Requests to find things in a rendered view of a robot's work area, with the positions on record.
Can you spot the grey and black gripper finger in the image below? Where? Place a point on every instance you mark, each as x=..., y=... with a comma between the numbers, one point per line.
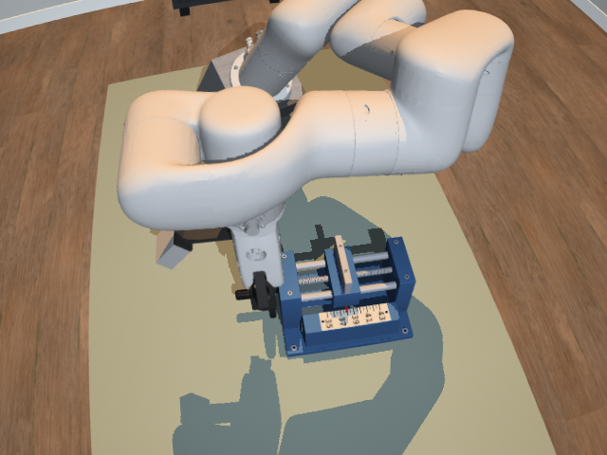
x=260, y=297

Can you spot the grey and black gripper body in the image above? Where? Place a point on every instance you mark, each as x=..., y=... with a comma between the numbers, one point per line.
x=269, y=259

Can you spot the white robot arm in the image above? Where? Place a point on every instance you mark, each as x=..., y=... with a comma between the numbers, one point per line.
x=418, y=125

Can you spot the blue bench vise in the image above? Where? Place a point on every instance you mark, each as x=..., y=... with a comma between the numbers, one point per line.
x=312, y=322

